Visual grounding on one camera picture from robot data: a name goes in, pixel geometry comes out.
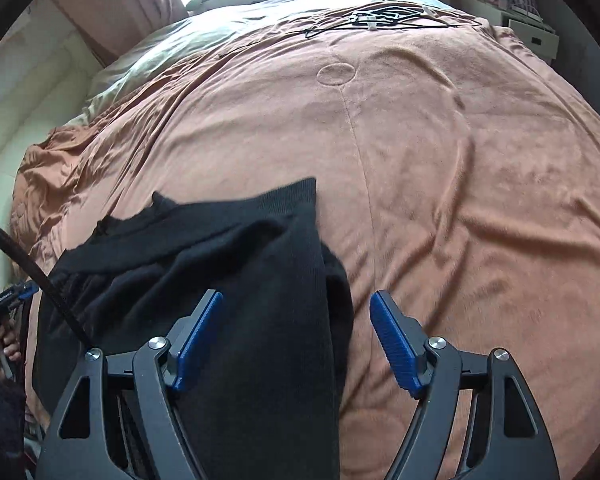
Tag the cream patterned bed quilt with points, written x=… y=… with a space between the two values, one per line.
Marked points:
x=208 y=30

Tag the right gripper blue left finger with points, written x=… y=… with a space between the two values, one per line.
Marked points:
x=191 y=339

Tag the white bedside drawer cabinet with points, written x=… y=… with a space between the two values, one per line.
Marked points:
x=524 y=21

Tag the black sweatshirt garment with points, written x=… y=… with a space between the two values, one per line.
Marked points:
x=266 y=403

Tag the person's left forearm dark sleeve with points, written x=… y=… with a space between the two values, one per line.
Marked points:
x=12 y=404

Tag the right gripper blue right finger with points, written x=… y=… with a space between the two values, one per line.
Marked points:
x=403 y=341

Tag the person's left hand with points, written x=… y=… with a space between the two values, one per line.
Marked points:
x=10 y=353

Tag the orange fleece blanket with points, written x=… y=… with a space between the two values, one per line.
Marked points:
x=454 y=168

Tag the black clothes hangers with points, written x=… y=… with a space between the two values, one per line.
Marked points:
x=391 y=16

